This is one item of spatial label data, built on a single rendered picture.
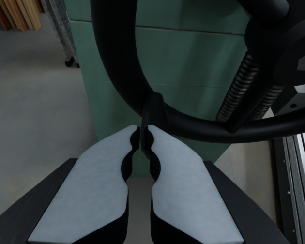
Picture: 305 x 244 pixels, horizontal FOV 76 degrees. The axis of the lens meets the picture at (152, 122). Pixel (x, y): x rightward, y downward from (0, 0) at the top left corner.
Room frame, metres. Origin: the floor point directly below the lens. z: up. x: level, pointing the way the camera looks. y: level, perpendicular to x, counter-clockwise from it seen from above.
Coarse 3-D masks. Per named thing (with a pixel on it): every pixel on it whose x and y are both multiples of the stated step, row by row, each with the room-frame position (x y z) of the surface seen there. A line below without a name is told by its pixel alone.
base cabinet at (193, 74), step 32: (160, 32) 0.31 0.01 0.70; (192, 32) 0.32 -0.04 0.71; (96, 64) 0.29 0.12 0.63; (160, 64) 0.31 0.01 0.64; (192, 64) 0.32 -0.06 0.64; (224, 64) 0.33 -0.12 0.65; (96, 96) 0.28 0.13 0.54; (192, 96) 0.32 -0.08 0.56; (224, 96) 0.33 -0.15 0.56; (96, 128) 0.28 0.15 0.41
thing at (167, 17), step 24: (72, 0) 0.28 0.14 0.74; (144, 0) 0.30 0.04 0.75; (168, 0) 0.31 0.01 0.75; (192, 0) 0.31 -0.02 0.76; (216, 0) 0.32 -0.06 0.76; (144, 24) 0.30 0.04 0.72; (168, 24) 0.31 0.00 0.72; (192, 24) 0.32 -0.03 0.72; (216, 24) 0.32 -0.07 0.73; (240, 24) 0.33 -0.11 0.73
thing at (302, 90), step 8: (288, 88) 0.35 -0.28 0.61; (296, 88) 0.34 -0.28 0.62; (304, 88) 0.34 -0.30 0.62; (280, 96) 0.35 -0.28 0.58; (288, 96) 0.34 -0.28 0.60; (296, 96) 0.33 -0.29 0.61; (304, 96) 0.33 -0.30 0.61; (280, 104) 0.34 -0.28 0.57; (288, 104) 0.33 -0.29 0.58; (296, 104) 0.33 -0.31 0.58; (304, 104) 0.33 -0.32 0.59; (280, 112) 0.33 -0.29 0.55; (288, 112) 0.33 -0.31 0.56
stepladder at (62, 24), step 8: (48, 0) 0.98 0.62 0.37; (56, 0) 0.96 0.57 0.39; (48, 8) 0.95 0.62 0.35; (56, 8) 0.94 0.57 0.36; (64, 8) 1.12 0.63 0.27; (48, 16) 0.95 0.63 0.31; (64, 16) 0.98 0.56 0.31; (56, 24) 0.96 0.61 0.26; (64, 24) 0.95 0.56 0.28; (56, 32) 0.95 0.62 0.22; (64, 32) 0.94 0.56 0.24; (64, 40) 0.98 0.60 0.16; (72, 40) 0.96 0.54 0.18; (64, 48) 0.95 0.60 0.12; (72, 48) 0.94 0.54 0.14; (64, 56) 0.95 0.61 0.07; (72, 56) 1.00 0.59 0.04
